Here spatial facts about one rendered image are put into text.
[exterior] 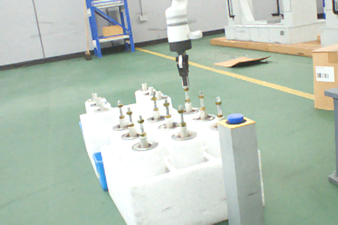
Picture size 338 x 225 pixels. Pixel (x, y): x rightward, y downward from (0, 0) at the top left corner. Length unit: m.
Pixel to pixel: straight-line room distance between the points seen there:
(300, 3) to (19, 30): 4.68
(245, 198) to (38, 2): 6.47
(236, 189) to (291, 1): 3.45
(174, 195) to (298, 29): 3.44
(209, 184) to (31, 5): 6.35
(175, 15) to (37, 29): 6.01
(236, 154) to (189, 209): 0.24
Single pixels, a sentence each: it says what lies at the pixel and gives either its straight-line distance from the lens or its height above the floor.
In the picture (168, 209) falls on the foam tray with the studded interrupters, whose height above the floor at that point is 0.09.
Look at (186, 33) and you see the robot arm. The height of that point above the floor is 0.52.
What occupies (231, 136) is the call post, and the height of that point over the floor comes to 0.29.
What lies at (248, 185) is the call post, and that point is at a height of 0.16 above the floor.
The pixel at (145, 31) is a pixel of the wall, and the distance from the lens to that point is 7.42.
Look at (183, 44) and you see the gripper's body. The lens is 1.32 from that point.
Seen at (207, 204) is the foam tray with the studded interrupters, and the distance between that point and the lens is 1.16.
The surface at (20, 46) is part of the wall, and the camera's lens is 7.26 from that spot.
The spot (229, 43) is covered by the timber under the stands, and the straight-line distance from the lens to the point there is 5.44.
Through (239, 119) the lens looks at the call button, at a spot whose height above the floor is 0.33.
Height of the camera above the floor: 0.61
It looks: 13 degrees down
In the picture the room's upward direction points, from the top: 8 degrees counter-clockwise
